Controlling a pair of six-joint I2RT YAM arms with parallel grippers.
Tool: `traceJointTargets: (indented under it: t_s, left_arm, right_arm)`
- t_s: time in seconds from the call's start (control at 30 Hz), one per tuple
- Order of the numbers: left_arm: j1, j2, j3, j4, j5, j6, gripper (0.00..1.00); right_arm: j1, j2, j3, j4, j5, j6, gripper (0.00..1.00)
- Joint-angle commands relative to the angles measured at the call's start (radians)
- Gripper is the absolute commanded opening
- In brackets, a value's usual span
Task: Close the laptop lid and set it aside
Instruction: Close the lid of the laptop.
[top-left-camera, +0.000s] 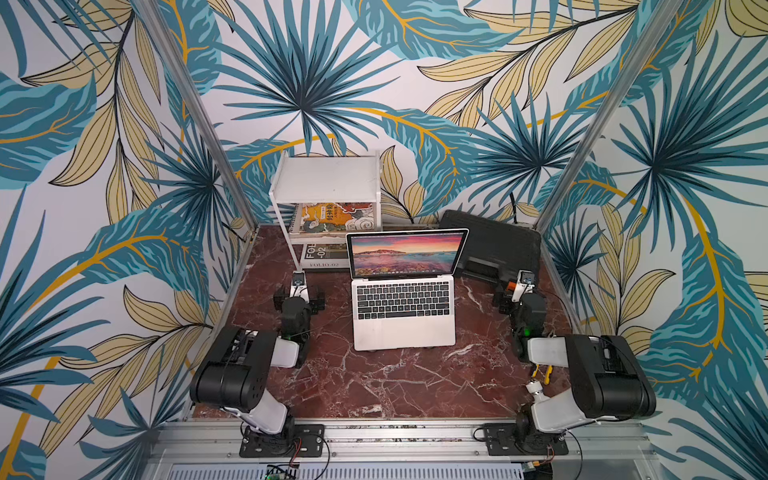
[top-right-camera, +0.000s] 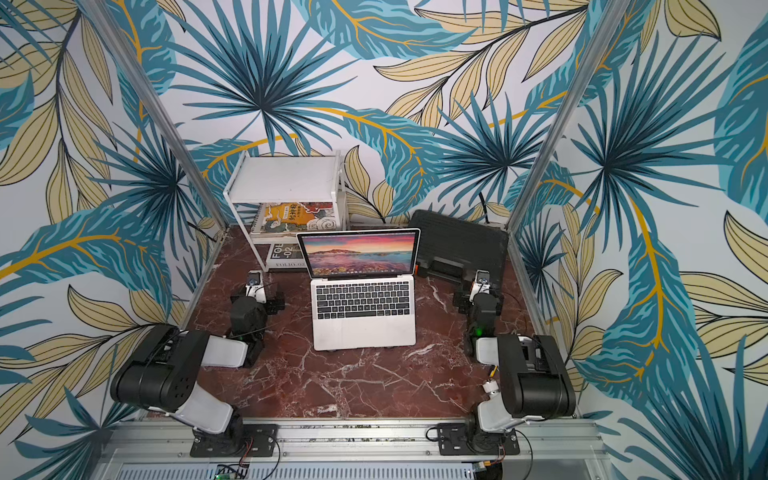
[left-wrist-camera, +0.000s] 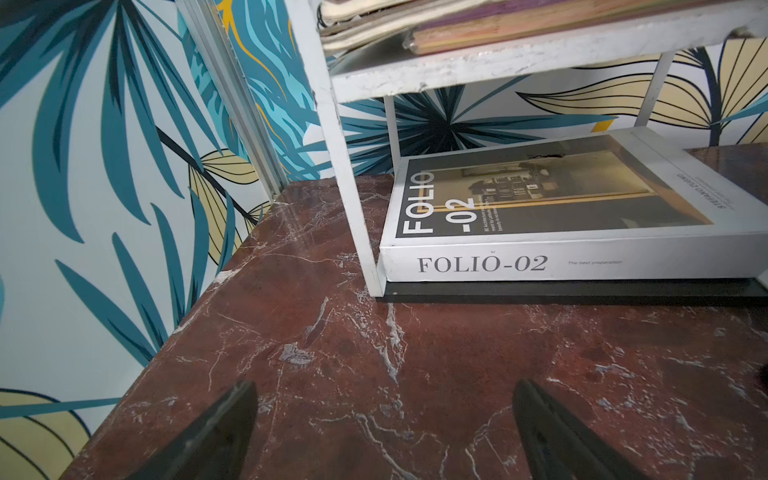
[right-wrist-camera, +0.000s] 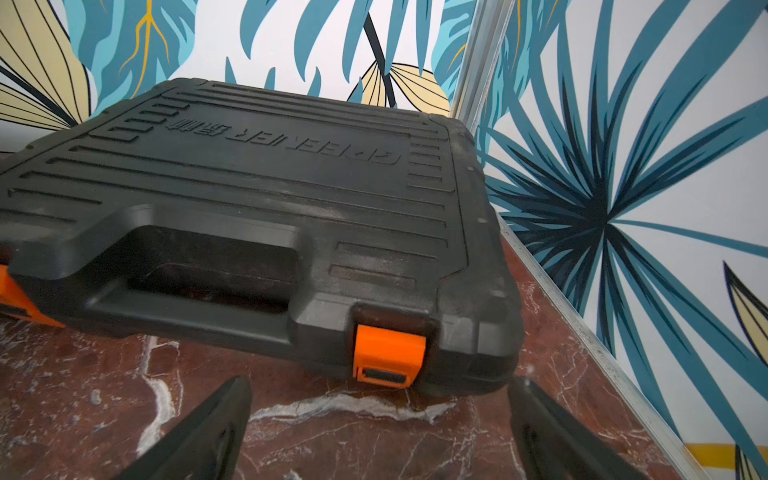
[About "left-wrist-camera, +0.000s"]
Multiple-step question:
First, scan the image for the white Folio-02 book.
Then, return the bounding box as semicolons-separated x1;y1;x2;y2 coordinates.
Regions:
379;127;767;282

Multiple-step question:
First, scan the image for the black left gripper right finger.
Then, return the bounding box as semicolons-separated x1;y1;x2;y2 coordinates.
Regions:
513;379;648;479

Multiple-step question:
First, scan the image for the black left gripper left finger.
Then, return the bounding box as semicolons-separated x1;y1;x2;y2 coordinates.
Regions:
129;380;258;479

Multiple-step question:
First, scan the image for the aluminium corner post left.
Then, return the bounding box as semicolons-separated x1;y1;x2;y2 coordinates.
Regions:
177;0;288;200

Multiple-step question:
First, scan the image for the white metal shelf rack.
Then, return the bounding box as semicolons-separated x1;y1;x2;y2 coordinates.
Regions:
286;1;767;298

